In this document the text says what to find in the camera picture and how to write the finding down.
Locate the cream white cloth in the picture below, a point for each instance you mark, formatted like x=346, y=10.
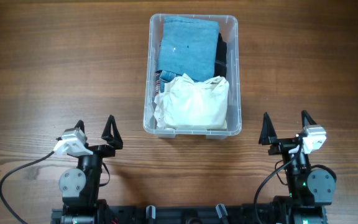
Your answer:
x=186, y=104

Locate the blue denim jeans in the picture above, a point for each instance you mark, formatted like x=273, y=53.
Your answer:
x=188, y=46

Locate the black garment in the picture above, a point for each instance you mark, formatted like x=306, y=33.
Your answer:
x=220, y=65

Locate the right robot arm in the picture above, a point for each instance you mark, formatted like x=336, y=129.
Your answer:
x=310, y=188

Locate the clear plastic storage container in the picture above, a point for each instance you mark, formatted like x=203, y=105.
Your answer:
x=229, y=30

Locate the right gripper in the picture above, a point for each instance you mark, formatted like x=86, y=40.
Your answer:
x=268, y=136

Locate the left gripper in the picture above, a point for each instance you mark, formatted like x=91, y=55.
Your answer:
x=114, y=142

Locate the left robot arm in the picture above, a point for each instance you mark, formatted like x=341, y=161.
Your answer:
x=80, y=185

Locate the red plaid shirt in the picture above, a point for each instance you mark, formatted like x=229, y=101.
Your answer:
x=156, y=87

